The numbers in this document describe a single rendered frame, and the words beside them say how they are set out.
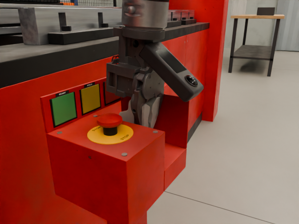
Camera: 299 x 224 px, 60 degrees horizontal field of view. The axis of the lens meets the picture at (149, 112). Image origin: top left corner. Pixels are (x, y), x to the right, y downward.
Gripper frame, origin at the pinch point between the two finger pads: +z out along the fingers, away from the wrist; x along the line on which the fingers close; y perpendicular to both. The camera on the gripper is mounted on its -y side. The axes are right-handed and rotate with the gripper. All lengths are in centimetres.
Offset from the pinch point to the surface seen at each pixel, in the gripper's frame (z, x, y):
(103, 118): -7.6, 11.0, 1.4
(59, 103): -8.3, 12.2, 9.4
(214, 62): 23, -181, 44
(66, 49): -11.9, -5.5, 27.2
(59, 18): -17, -18, 44
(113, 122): -7.4, 10.9, -0.5
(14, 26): -12, -19, 68
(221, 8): -21, -181, 46
